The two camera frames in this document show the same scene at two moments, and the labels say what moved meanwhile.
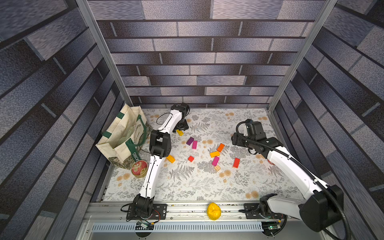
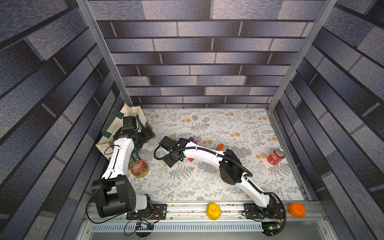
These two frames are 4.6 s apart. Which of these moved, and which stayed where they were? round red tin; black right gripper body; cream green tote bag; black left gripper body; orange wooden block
Moved: black left gripper body; black right gripper body
Stayed: round red tin; cream green tote bag; orange wooden block
